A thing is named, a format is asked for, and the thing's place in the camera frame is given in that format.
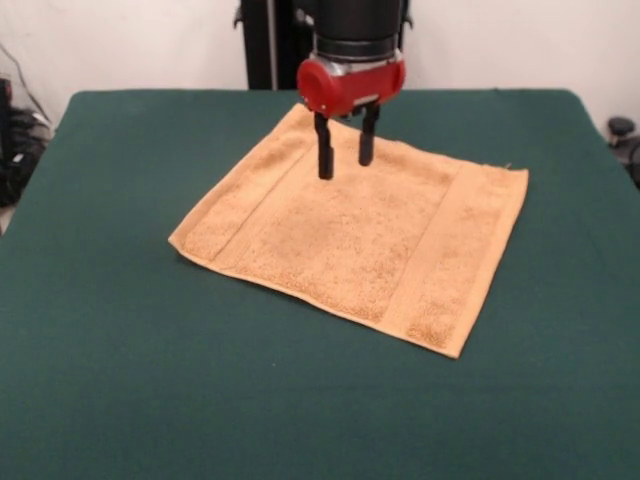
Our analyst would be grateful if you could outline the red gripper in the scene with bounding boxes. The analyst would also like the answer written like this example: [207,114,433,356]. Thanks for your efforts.
[296,52,407,180]

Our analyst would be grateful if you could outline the tan terry towel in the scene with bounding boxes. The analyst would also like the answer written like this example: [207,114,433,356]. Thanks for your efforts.
[168,103,530,360]

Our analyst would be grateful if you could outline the dark green table cloth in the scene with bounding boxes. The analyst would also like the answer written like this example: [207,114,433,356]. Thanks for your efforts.
[0,88,640,480]

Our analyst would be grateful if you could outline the black equipment pile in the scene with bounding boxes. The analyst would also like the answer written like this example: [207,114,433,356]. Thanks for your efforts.
[0,77,54,209]

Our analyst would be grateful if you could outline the thin dark cables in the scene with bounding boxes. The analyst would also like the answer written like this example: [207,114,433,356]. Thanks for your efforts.
[0,42,51,121]

